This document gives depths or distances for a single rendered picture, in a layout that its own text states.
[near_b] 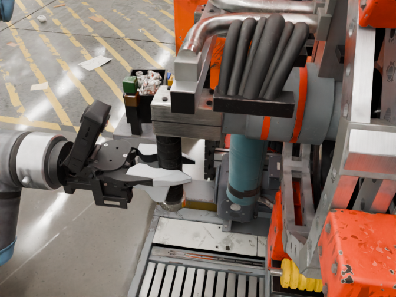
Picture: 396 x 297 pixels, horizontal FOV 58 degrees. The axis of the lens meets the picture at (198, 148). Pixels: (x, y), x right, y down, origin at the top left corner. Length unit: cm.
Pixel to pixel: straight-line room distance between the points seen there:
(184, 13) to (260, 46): 67
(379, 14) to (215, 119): 20
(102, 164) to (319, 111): 34
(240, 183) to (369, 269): 55
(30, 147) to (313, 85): 44
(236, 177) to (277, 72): 51
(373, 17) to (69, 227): 141
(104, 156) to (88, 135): 6
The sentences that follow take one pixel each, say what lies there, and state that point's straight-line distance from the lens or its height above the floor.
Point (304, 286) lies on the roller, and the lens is 80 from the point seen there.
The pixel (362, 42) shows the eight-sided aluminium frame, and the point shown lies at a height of 104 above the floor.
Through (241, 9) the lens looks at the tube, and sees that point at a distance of 61.
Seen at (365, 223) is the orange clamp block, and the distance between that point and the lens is 42.
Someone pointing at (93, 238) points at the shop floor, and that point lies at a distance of 153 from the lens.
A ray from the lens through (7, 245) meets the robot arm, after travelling 66.
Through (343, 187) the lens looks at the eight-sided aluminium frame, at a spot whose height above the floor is 91.
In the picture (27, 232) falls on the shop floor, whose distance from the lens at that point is 165.
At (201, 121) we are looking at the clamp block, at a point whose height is 93.
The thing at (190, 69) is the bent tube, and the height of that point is 100.
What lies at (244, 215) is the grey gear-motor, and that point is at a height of 28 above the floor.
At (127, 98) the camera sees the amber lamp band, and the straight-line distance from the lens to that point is 114.
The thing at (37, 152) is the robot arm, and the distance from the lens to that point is 57.
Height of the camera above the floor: 118
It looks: 39 degrees down
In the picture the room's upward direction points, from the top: straight up
